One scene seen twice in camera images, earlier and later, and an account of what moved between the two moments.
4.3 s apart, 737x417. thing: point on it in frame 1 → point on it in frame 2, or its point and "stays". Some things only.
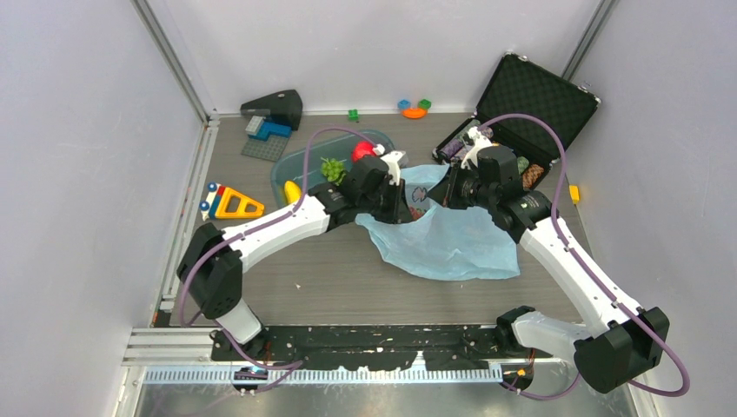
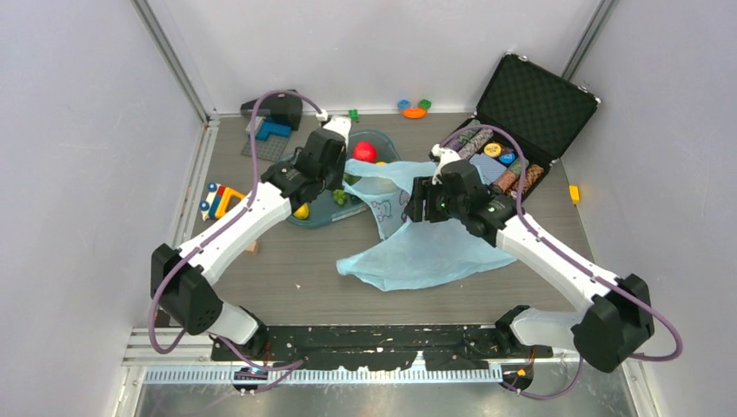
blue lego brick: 272,129 stays
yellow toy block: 574,193 stays
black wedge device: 284,107 stays
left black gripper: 398,212 → 336,182
